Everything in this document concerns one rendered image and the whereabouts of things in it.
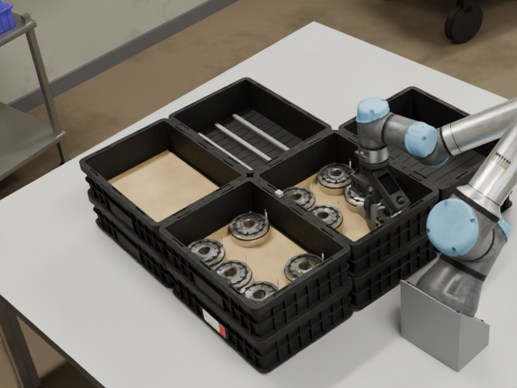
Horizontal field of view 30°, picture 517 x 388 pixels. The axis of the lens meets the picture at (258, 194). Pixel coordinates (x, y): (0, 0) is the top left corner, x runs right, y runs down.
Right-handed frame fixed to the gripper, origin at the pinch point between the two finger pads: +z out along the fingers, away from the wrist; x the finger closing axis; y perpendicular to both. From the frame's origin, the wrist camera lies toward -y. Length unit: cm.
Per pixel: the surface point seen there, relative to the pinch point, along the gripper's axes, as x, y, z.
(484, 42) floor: -197, 135, 85
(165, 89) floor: -63, 217, 85
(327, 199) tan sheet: 2.0, 18.8, 2.0
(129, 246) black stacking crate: 47, 51, 11
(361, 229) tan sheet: 3.9, 3.3, 2.0
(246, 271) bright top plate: 36.5, 9.2, -1.0
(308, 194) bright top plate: 6.2, 21.2, -0.8
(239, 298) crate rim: 47.1, -3.1, -8.0
